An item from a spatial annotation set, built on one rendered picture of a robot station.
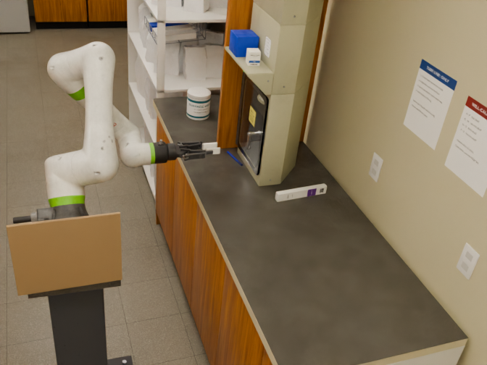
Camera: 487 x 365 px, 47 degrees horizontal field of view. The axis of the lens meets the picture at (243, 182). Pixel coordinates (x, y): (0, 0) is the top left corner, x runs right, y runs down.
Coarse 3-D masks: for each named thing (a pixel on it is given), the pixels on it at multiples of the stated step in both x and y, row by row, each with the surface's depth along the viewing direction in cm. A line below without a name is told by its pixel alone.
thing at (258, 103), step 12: (252, 84) 252; (252, 96) 253; (264, 96) 240; (264, 108) 241; (264, 120) 243; (240, 132) 275; (264, 132) 246; (240, 144) 277; (252, 144) 260; (252, 156) 262; (252, 168) 263
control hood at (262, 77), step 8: (232, 56) 243; (240, 64) 235; (264, 64) 237; (248, 72) 228; (256, 72) 228; (264, 72) 229; (272, 72) 230; (256, 80) 229; (264, 80) 231; (264, 88) 233
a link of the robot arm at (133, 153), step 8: (128, 136) 236; (136, 136) 238; (120, 144) 235; (128, 144) 232; (136, 144) 232; (144, 144) 234; (152, 144) 235; (120, 152) 233; (128, 152) 230; (136, 152) 230; (144, 152) 232; (152, 152) 233; (128, 160) 231; (136, 160) 231; (144, 160) 233; (152, 160) 235
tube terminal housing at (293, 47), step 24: (264, 24) 235; (312, 24) 231; (264, 48) 238; (288, 48) 226; (312, 48) 242; (288, 72) 232; (288, 96) 239; (288, 120) 246; (264, 144) 249; (288, 144) 256; (264, 168) 256; (288, 168) 270
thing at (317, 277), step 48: (240, 192) 256; (336, 192) 264; (240, 240) 227; (288, 240) 230; (336, 240) 233; (384, 240) 236; (240, 288) 206; (288, 288) 206; (336, 288) 209; (384, 288) 211; (288, 336) 187; (336, 336) 189; (384, 336) 191; (432, 336) 193
